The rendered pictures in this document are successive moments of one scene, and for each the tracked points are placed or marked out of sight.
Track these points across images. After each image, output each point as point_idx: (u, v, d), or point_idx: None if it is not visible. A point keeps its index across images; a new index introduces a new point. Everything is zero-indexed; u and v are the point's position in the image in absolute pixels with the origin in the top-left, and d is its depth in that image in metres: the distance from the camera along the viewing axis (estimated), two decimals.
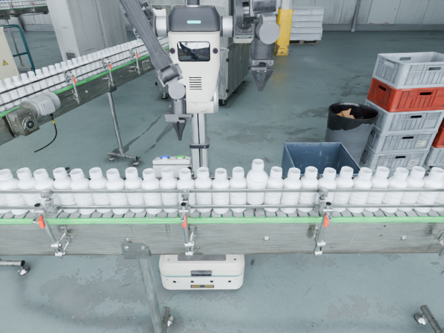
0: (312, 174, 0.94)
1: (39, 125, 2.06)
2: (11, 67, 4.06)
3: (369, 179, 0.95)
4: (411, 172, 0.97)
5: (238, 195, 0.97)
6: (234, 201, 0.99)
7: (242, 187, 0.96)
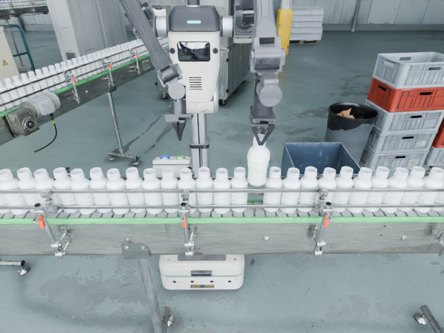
0: (312, 174, 0.94)
1: (39, 125, 2.06)
2: (11, 67, 4.06)
3: (369, 179, 0.95)
4: (411, 172, 0.97)
5: (240, 195, 0.98)
6: (236, 201, 0.99)
7: (243, 187, 0.96)
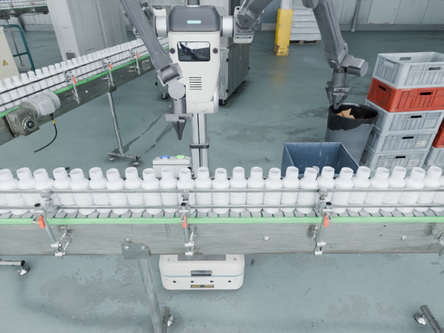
0: (293, 174, 0.94)
1: (39, 125, 2.06)
2: (11, 67, 4.06)
3: (349, 179, 0.95)
4: (392, 172, 0.97)
5: (239, 195, 0.98)
6: (235, 201, 0.99)
7: (242, 187, 0.96)
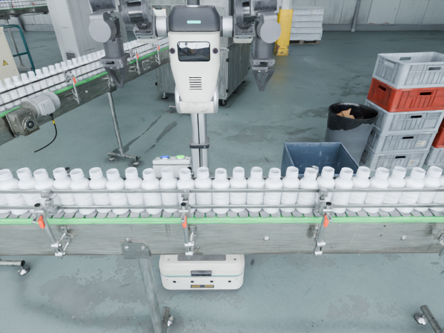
0: (293, 174, 0.94)
1: (39, 125, 2.06)
2: (11, 67, 4.06)
3: (349, 179, 0.95)
4: (392, 172, 0.97)
5: (239, 195, 0.98)
6: (235, 201, 0.99)
7: (242, 187, 0.96)
